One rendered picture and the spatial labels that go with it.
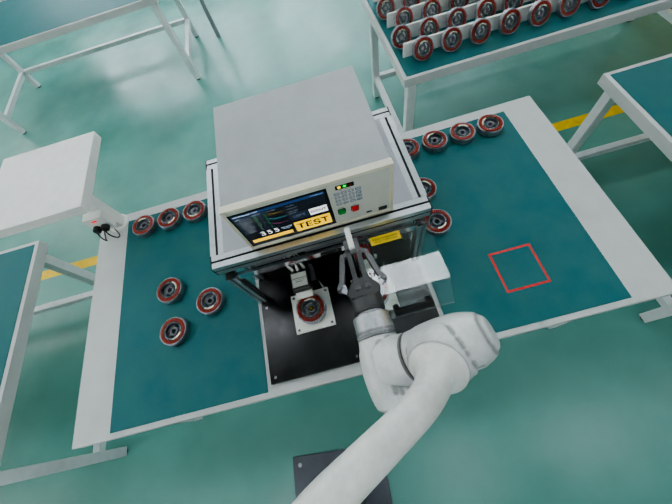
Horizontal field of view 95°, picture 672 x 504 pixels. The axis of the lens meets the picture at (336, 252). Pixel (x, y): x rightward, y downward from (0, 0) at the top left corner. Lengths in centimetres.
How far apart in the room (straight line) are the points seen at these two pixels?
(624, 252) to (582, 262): 15
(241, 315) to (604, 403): 182
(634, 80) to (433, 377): 181
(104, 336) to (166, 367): 34
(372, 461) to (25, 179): 144
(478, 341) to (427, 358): 9
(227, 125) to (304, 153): 27
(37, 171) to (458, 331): 146
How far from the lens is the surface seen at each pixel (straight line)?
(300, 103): 96
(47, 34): 396
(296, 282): 108
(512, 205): 145
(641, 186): 281
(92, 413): 161
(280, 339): 121
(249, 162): 86
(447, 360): 56
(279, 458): 202
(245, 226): 85
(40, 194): 146
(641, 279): 149
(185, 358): 140
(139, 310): 158
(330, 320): 117
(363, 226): 91
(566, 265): 139
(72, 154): 150
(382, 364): 66
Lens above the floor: 190
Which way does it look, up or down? 64 degrees down
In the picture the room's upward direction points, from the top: 21 degrees counter-clockwise
